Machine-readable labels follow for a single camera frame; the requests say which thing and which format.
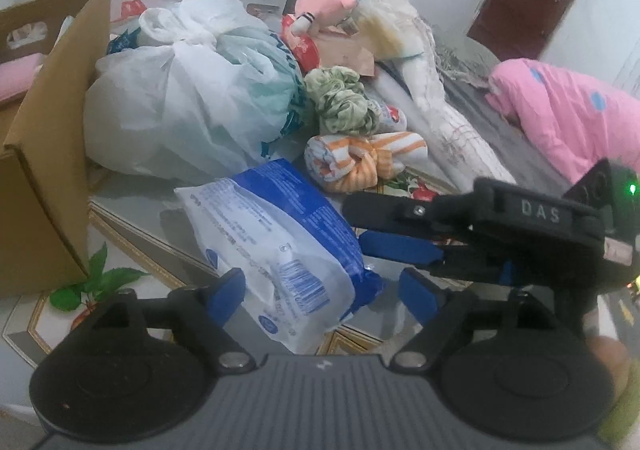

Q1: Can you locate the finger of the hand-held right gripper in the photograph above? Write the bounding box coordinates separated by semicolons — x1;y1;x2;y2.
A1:
344;190;477;267
434;249;519;287

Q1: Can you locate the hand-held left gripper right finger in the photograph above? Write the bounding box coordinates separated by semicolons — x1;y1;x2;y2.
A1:
390;267;556;373

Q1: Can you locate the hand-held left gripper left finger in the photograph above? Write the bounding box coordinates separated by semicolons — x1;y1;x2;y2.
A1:
92;267;253;373

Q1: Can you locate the blue white plastic packet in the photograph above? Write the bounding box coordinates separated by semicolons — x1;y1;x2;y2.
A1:
174;159;386;356

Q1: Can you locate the brown cardboard box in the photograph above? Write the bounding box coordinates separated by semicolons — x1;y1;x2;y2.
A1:
0;0;113;299

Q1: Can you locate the pink plush toy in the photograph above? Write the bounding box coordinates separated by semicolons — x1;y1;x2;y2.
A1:
292;0;361;37

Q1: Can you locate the pink towel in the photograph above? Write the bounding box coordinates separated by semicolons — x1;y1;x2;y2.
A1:
0;54;47;104

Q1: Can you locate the orange striped towel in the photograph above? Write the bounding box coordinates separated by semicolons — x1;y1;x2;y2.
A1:
305;130;429;194

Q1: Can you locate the fruit print tablecloth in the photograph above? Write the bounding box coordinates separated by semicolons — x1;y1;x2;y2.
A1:
0;163;640;450

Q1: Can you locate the grey cloth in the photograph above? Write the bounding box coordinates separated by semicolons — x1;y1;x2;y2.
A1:
440;73;573;193

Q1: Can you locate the pink dotted blanket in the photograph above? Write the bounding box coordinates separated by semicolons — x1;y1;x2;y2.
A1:
486;58;640;183

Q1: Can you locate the white checked fringed blanket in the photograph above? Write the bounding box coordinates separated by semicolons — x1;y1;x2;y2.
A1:
375;59;517;191

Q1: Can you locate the white pack with red fruit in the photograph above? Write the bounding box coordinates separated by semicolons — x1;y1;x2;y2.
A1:
379;103;410;132

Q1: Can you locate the green scrunched cloth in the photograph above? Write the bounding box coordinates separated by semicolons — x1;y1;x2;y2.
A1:
304;66;382;137

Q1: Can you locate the white plastic bag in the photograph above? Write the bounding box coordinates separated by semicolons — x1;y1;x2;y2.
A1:
82;0;307;178

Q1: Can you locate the cream lace cloth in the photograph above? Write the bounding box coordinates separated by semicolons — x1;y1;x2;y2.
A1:
350;0;453;116

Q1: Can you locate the blue printed packet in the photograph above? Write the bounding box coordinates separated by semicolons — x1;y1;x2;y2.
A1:
106;27;142;54

